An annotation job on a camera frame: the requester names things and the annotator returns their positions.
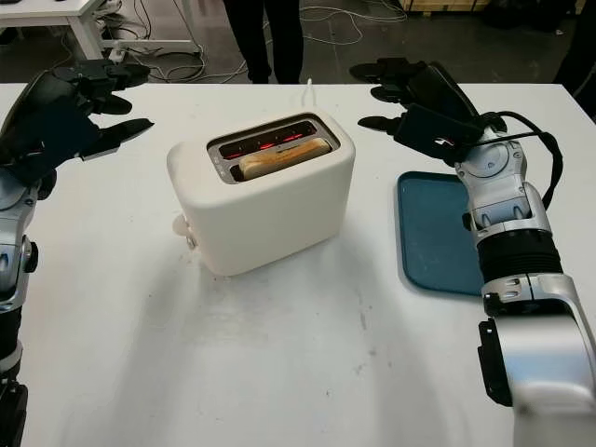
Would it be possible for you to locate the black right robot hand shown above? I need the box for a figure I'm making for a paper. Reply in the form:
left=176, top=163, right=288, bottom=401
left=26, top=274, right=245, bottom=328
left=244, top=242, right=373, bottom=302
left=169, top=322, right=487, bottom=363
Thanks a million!
left=348, top=57, right=481, bottom=137

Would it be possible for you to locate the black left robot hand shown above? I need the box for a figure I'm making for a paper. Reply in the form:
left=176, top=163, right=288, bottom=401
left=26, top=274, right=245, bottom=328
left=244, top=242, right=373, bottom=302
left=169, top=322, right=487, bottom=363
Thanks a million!
left=0, top=59, right=156, bottom=163

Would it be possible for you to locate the slice of toast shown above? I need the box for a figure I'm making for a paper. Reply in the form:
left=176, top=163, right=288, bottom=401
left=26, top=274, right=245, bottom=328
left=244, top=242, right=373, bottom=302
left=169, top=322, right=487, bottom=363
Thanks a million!
left=238, top=137, right=331, bottom=182

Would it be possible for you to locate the person in dark clothes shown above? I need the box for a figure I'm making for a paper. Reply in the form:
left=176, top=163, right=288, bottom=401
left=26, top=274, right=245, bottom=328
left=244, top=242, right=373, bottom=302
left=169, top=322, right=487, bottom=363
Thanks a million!
left=556, top=0, right=596, bottom=94

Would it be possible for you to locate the person in black trousers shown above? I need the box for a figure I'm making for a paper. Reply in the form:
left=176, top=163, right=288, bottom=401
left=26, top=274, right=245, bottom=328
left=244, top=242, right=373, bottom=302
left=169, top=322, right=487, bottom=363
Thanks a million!
left=223, top=0, right=305, bottom=85

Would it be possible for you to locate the cream two-slot toaster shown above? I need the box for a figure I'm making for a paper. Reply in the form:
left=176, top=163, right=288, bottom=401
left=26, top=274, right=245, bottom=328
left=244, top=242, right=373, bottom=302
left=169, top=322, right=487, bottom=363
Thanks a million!
left=166, top=109, right=358, bottom=278

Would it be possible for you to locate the white desk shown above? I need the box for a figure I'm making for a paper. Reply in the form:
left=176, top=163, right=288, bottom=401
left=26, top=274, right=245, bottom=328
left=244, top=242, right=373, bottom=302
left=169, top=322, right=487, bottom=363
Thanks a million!
left=0, top=0, right=199, bottom=60

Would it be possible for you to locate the teal plastic tray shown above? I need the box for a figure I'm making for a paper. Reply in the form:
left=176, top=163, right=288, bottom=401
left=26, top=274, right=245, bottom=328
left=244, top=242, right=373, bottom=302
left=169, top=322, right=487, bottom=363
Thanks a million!
left=396, top=170, right=488, bottom=297

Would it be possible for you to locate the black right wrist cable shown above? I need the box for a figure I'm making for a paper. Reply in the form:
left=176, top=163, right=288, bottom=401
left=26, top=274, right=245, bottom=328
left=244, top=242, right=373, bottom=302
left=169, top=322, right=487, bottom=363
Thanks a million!
left=479, top=110, right=567, bottom=209

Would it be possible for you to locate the white toaster power cord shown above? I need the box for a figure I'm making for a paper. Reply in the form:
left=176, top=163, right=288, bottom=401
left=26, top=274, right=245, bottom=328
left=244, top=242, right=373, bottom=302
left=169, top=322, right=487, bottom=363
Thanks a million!
left=300, top=77, right=318, bottom=113

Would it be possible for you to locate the white floor cable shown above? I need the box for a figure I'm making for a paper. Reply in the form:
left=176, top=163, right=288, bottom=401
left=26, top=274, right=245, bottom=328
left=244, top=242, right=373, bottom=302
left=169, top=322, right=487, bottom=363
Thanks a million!
left=134, top=41, right=262, bottom=84

